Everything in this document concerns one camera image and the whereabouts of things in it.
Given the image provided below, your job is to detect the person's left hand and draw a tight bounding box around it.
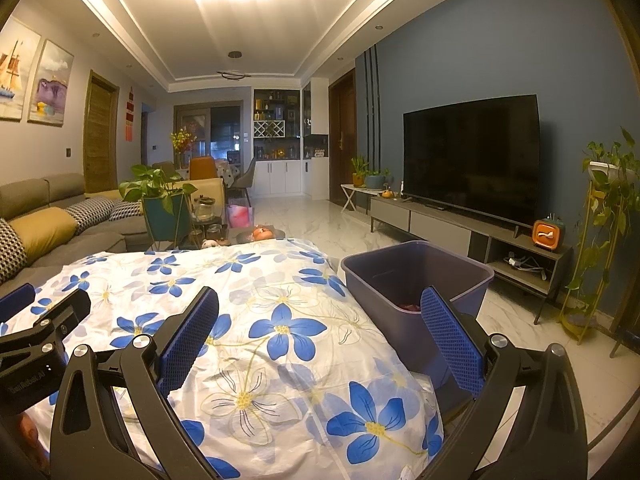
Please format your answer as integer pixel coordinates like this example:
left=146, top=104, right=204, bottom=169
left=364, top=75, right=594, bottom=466
left=18, top=413, right=49, bottom=465

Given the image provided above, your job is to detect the yellow cushion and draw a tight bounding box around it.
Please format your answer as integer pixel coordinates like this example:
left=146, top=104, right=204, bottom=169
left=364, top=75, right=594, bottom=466
left=9, top=207, right=76, bottom=264

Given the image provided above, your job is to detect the checkered cushion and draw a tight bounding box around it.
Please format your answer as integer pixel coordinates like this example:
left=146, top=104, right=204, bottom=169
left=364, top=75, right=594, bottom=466
left=65, top=196, right=115, bottom=235

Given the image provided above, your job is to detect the grey sectional sofa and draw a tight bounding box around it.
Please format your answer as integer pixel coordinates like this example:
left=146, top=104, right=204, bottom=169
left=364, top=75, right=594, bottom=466
left=1, top=174, right=151, bottom=295

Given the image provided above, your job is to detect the teal potted green plant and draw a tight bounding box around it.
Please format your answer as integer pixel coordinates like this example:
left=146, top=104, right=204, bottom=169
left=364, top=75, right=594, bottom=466
left=118, top=165, right=196, bottom=248

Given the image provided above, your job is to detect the grey tv cabinet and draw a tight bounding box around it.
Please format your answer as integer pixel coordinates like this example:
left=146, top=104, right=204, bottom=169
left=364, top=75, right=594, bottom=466
left=369, top=196, right=573, bottom=306

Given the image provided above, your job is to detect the wooden door left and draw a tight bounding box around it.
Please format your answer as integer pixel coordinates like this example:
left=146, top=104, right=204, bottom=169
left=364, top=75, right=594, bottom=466
left=82, top=70, right=119, bottom=193

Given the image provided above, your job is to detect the purple abstract painting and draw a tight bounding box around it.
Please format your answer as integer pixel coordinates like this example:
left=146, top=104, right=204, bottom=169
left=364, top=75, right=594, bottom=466
left=28, top=39, right=74, bottom=127

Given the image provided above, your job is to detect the orange retro radio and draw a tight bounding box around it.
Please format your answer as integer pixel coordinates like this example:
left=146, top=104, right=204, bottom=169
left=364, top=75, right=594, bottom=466
left=532, top=214, right=565, bottom=252

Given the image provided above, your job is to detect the blue floral tablecloth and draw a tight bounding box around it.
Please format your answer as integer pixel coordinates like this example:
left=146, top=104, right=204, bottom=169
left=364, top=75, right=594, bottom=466
left=1, top=240, right=444, bottom=479

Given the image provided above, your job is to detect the purple plastic bin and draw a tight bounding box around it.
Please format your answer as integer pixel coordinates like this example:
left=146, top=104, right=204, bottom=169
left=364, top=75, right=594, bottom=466
left=342, top=240, right=495, bottom=389

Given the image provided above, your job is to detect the pink gift bag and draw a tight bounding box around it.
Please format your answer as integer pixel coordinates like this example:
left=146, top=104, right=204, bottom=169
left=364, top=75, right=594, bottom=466
left=227, top=204, right=254, bottom=229

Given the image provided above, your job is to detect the plate of oranges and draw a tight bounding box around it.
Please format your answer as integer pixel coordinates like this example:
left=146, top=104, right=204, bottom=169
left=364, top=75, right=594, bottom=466
left=233, top=226, right=286, bottom=244

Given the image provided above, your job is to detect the sailboat painting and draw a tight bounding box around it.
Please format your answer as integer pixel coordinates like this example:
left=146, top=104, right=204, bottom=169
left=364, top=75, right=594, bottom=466
left=0, top=18, right=41, bottom=122

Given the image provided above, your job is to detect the tall plant on gold stand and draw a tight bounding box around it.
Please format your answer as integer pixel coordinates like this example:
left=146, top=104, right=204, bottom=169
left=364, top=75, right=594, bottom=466
left=559, top=128, right=639, bottom=342

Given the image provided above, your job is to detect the large black television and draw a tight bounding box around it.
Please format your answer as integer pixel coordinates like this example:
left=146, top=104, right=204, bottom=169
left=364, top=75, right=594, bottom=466
left=402, top=94, right=540, bottom=226

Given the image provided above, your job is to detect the white display cabinet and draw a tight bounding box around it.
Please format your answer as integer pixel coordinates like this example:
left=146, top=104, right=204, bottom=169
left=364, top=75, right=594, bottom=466
left=250, top=77, right=330, bottom=200

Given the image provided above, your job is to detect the small white side table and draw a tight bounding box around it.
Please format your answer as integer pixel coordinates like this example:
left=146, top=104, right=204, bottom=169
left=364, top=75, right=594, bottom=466
left=341, top=183, right=383, bottom=211

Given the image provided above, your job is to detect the dark wooden door right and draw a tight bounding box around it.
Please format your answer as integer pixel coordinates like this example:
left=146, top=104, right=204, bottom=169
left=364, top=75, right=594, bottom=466
left=329, top=70, right=357, bottom=205

